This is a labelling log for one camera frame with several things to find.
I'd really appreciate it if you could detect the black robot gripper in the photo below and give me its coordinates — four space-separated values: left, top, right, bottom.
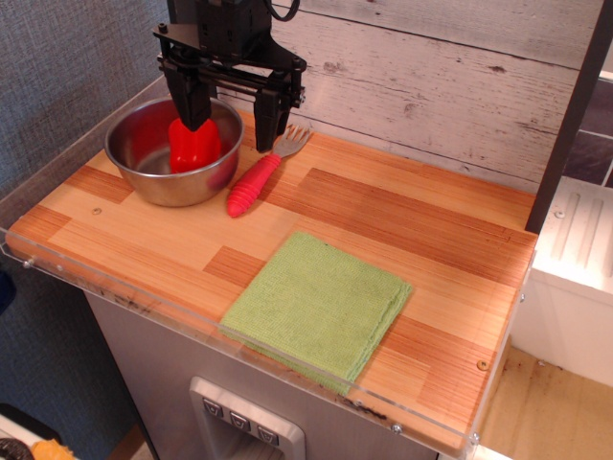
153 1 307 153

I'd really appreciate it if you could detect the red bell pepper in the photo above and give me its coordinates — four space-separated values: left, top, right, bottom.
168 118 221 173

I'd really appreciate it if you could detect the green folded towel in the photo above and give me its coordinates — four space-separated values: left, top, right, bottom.
221 232 412 396

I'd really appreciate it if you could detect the stainless steel bowl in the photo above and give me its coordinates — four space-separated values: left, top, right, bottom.
105 98 244 207

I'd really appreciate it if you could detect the grey toy fridge cabinet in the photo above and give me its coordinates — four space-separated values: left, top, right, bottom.
86 293 438 459

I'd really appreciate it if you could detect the clear acrylic table guard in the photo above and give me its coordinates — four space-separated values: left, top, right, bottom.
0 226 536 456

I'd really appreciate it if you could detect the silver dispenser panel with buttons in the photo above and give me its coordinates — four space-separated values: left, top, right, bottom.
190 377 307 459

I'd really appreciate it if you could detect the white toy sink unit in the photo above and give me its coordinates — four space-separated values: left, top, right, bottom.
507 71 613 384

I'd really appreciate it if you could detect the yellow brown object bottom left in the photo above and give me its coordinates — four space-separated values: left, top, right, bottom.
1 438 76 460

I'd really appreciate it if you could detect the red handled metal fork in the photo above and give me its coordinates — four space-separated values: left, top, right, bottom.
226 126 311 218

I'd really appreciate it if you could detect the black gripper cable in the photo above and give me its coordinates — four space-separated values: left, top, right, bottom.
265 0 302 23

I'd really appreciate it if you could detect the dark grey right post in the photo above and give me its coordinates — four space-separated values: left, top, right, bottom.
525 0 612 234

